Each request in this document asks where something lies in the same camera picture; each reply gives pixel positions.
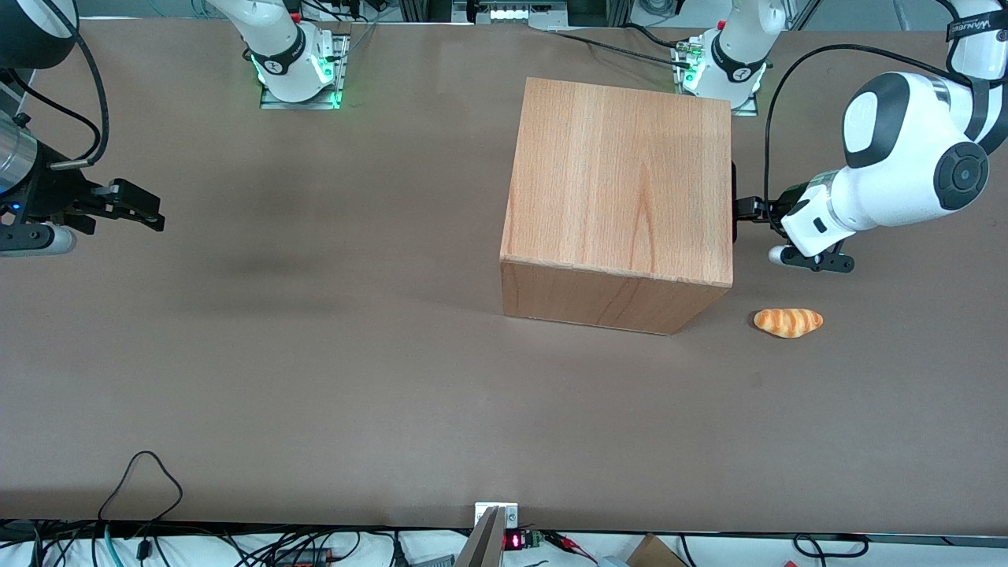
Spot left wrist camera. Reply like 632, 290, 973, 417
769, 243, 856, 274

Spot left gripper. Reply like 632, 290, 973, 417
736, 176, 850, 258

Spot black looped cable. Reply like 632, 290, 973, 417
97, 450, 184, 524

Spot black coiled cable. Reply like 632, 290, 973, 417
791, 534, 869, 558

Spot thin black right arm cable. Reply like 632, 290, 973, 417
0, 69, 103, 158

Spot black cable to arm base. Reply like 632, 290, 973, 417
547, 28, 694, 68

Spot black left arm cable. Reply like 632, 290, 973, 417
762, 43, 965, 207

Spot wooden plank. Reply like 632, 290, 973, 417
455, 506, 506, 567

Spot brown cardboard piece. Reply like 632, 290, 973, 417
626, 534, 687, 567

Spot aluminium frame with lights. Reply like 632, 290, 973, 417
453, 0, 569, 26

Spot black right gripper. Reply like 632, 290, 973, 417
0, 157, 166, 237

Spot orange toy bread roll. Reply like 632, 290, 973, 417
754, 308, 825, 339

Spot light wooden drawer cabinet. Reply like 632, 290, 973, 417
500, 76, 735, 336

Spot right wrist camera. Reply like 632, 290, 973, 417
0, 223, 78, 258

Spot red and black clip leads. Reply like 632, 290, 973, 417
543, 532, 599, 561

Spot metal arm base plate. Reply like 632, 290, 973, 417
669, 39, 763, 117
260, 31, 351, 111

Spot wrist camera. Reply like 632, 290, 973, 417
0, 223, 78, 258
769, 243, 856, 274

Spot small metal bracket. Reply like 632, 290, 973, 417
474, 502, 520, 530

